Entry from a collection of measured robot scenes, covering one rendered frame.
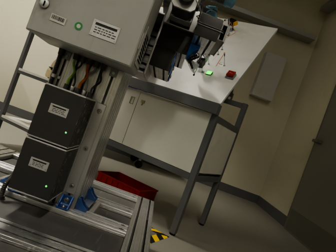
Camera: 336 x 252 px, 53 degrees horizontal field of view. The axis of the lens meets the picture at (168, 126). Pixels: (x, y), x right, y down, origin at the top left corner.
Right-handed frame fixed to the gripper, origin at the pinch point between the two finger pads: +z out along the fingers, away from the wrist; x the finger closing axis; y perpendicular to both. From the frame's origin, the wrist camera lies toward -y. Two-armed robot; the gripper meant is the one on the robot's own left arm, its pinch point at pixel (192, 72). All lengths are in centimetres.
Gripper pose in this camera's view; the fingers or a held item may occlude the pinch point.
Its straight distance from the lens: 226.0
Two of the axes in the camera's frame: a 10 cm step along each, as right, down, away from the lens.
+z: 3.9, 7.7, 5.1
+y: 8.9, -4.5, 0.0
